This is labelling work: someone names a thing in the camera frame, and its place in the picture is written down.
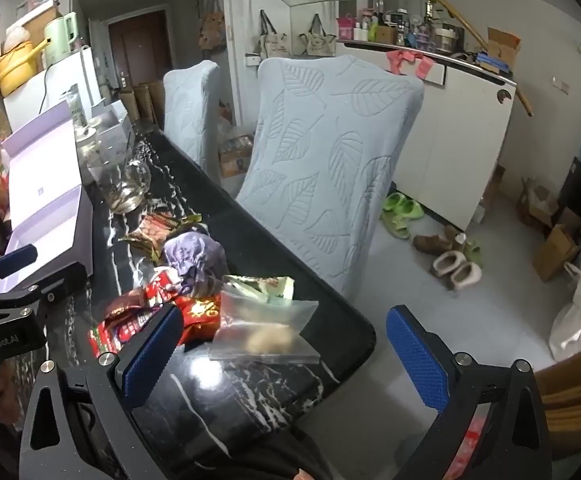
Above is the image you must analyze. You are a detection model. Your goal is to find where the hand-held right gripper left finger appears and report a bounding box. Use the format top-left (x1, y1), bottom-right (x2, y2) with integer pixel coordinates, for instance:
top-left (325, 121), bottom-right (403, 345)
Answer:
top-left (18, 304), bottom-right (184, 480)

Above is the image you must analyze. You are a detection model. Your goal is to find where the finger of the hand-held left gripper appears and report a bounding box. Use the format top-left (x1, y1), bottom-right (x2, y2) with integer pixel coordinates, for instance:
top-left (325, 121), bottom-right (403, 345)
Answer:
top-left (0, 244), bottom-right (38, 293)
top-left (0, 265), bottom-right (74, 321)

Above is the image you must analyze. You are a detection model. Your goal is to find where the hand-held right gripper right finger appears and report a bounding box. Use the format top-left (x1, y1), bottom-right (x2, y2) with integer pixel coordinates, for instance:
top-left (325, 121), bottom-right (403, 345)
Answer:
top-left (386, 305), bottom-right (553, 480)

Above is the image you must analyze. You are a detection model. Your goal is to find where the red snack packet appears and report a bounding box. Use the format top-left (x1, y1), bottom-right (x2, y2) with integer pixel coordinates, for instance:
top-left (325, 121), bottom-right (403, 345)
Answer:
top-left (89, 280), bottom-right (181, 361)

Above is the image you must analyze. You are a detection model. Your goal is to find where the red gold pouch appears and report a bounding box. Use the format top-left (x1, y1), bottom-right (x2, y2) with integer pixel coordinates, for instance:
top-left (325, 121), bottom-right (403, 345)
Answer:
top-left (170, 295), bottom-right (222, 346)

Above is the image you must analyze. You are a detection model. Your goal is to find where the lavender gift box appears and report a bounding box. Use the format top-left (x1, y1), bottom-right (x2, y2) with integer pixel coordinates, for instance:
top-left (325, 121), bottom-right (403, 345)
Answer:
top-left (0, 100), bottom-right (94, 281)

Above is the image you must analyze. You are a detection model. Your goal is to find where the brown green snack packet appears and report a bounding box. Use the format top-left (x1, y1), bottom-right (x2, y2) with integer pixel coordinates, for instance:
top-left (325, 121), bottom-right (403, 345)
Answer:
top-left (119, 229), bottom-right (174, 262)
top-left (138, 212), bottom-right (204, 242)

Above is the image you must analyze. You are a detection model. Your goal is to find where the purple drawstring pouch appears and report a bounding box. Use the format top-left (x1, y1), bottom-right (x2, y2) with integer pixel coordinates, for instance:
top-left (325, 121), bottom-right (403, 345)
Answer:
top-left (163, 231), bottom-right (228, 286)

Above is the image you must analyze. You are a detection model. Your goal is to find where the clear bag of cookies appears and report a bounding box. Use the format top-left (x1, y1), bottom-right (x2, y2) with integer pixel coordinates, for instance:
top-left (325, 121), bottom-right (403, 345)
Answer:
top-left (209, 289), bottom-right (321, 363)

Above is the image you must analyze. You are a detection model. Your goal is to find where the beige furry slipper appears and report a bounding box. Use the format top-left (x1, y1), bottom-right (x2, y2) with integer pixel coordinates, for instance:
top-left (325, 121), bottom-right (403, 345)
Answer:
top-left (450, 261), bottom-right (482, 291)
top-left (430, 251), bottom-right (466, 278)

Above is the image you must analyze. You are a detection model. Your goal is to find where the brown shoe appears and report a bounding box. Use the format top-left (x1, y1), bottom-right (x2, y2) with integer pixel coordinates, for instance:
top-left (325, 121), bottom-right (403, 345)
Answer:
top-left (413, 234), bottom-right (453, 255)

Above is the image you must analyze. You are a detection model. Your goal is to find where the glass mug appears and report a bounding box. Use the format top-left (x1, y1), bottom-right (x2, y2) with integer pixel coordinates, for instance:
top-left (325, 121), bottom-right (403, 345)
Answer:
top-left (88, 157), bottom-right (152, 213)

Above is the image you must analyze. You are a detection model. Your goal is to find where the green slipper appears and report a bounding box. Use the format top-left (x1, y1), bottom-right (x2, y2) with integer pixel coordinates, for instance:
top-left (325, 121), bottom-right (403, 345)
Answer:
top-left (383, 192), bottom-right (425, 220)
top-left (381, 212), bottom-right (411, 240)

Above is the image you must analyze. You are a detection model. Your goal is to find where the silver box appliance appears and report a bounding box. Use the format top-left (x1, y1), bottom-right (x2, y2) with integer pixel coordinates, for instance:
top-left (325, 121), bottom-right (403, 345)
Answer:
top-left (88, 100), bottom-right (134, 158)

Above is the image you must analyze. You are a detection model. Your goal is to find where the cardboard box on floor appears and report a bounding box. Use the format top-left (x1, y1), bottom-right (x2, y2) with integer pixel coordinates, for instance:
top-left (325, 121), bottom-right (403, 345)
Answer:
top-left (533, 224), bottom-right (578, 282)

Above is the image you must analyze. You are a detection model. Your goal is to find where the yellow pot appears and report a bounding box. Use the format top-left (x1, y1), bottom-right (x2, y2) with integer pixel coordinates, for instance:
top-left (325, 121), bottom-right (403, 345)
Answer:
top-left (0, 40), bottom-right (51, 97)

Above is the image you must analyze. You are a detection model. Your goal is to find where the white fridge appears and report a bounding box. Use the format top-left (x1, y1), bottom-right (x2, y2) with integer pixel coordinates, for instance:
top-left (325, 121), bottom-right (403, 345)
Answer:
top-left (3, 47), bottom-right (96, 126)

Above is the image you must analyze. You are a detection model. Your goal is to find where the wide chair blue leaf cover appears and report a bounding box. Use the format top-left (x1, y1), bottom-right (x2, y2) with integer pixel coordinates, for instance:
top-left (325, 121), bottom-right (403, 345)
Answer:
top-left (235, 55), bottom-right (426, 298)

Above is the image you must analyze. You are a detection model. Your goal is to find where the cardboard box of packets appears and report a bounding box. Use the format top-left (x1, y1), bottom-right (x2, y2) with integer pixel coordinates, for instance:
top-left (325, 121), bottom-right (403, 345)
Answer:
top-left (220, 135), bottom-right (254, 178)

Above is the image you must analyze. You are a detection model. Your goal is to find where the white cabinet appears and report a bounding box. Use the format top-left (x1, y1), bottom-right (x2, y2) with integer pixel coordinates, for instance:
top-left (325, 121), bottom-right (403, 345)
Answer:
top-left (337, 40), bottom-right (518, 233)

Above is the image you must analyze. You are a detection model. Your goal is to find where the green electric kettle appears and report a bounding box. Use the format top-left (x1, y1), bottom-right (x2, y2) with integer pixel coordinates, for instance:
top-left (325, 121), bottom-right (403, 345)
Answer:
top-left (44, 12), bottom-right (78, 66)

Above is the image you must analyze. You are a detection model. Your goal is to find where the narrow chair blue leaf cover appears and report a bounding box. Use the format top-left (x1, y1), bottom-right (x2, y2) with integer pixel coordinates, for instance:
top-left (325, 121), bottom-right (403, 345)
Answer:
top-left (163, 60), bottom-right (222, 186)

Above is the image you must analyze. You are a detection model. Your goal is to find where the black board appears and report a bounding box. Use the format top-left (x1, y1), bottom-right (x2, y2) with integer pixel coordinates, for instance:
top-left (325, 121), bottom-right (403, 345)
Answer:
top-left (557, 156), bottom-right (581, 221)

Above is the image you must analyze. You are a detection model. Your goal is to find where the brown door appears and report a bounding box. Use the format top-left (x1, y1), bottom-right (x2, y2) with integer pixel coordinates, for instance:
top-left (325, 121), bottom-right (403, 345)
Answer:
top-left (109, 7), bottom-right (172, 91)

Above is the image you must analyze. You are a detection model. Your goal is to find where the pink cloth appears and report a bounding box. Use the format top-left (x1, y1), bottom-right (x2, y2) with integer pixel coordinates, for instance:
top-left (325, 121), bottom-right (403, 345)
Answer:
top-left (386, 49), bottom-right (436, 81)

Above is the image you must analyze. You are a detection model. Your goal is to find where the brown patterned tote bag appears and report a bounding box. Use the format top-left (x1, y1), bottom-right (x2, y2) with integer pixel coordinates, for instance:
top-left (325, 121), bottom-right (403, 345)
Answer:
top-left (199, 0), bottom-right (227, 53)

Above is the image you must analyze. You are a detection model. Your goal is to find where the open cardboard box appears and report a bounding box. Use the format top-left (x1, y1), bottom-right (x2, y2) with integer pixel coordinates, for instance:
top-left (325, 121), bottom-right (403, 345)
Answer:
top-left (485, 27), bottom-right (521, 66)

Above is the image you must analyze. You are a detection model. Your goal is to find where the group of bottles and jars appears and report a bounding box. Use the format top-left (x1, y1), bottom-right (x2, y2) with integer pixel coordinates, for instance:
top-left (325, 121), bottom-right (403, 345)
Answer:
top-left (337, 7), bottom-right (471, 56)

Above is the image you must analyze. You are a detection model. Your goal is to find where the canvas tote bag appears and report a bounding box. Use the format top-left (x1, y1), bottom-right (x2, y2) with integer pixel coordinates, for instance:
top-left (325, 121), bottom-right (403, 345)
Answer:
top-left (258, 10), bottom-right (288, 58)

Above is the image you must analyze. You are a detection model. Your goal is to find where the wooden pole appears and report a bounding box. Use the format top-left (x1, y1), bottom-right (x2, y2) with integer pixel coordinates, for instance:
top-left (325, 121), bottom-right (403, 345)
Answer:
top-left (410, 0), bottom-right (533, 116)

